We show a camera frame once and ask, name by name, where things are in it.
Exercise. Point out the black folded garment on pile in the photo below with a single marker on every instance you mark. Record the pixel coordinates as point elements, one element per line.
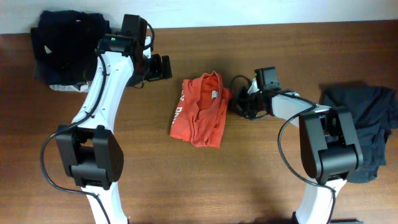
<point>64,45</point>

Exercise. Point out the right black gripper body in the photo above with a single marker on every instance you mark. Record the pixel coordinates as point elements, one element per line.
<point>249,103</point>

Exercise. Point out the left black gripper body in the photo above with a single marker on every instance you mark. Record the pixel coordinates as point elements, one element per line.
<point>150,70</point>

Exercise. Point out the dark grey t-shirt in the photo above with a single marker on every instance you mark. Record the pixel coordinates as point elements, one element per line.
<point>374,112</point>

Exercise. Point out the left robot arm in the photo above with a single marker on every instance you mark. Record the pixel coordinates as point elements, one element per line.
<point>89,151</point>

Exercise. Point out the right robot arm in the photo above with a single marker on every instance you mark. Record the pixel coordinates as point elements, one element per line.
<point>329,145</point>

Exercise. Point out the red printed t-shirt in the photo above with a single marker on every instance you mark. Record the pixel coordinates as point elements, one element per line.
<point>200,115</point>

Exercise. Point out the grey folded garment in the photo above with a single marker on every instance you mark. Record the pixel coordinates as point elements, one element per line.
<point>81,87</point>

